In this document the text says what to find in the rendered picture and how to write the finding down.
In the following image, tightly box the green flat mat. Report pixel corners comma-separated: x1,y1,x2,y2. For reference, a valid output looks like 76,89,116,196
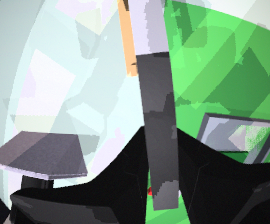
145,0,270,224

